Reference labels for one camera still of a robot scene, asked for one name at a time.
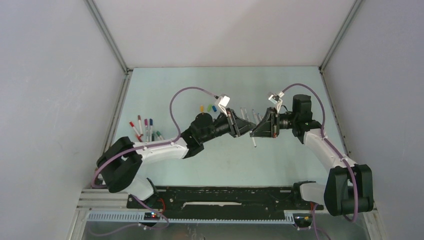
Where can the controller board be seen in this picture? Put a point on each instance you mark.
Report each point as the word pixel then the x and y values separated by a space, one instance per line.
pixel 302 219
pixel 151 216

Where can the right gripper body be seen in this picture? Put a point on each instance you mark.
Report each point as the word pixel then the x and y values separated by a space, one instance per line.
pixel 280 121

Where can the right controller board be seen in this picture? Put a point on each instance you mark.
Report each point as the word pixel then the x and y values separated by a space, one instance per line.
pixel 302 219

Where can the white cable duct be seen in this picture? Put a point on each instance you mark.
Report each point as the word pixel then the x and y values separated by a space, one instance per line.
pixel 142 217

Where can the large blue marker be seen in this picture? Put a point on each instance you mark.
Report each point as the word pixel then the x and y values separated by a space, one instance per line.
pixel 255 116

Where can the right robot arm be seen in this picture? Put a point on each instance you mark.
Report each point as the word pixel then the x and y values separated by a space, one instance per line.
pixel 349 186

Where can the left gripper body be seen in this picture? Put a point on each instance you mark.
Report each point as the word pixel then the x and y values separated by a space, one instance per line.
pixel 232 123

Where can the red pen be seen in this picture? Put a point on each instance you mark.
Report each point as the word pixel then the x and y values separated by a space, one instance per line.
pixel 138 134

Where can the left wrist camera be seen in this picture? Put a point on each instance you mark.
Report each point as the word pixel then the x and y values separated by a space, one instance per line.
pixel 222 102

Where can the left controller board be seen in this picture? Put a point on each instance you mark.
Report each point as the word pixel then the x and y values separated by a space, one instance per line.
pixel 151 216

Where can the green cap marker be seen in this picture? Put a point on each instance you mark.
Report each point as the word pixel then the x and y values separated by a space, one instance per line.
pixel 159 135

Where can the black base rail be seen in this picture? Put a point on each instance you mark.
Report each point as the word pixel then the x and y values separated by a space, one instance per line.
pixel 228 203

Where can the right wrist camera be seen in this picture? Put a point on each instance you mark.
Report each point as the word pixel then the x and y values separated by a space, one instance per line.
pixel 276 99

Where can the maroon pen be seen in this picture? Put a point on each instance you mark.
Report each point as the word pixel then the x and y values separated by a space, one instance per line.
pixel 140 124

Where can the purple pen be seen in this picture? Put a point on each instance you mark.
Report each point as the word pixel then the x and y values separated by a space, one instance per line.
pixel 146 126

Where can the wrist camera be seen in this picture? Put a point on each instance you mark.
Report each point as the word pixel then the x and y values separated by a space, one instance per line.
pixel 222 102
pixel 276 99

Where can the dark blue cap pen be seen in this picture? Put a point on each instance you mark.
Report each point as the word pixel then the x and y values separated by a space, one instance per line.
pixel 254 142

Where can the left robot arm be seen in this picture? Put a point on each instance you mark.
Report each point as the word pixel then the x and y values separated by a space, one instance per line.
pixel 120 166

